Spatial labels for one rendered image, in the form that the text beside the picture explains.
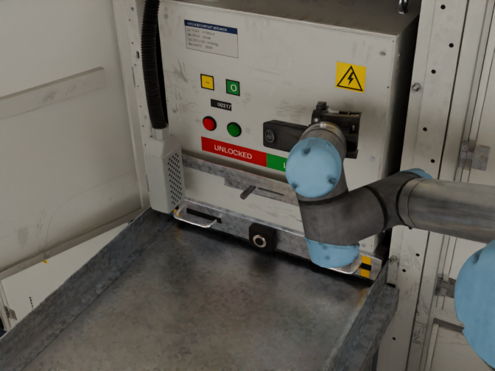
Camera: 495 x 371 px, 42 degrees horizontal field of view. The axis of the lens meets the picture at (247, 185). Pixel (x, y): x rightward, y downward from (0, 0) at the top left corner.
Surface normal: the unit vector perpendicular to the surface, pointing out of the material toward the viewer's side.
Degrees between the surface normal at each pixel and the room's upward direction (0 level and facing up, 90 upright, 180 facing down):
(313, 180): 74
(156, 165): 90
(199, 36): 90
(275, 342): 0
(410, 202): 69
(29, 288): 90
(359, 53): 90
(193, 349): 0
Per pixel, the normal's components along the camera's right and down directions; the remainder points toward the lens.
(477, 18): -0.47, 0.50
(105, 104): 0.64, 0.41
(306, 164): -0.22, 0.32
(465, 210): -0.90, -0.12
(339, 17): -0.02, -0.83
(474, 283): -0.88, 0.18
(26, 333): 0.88, 0.25
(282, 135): -0.70, 0.23
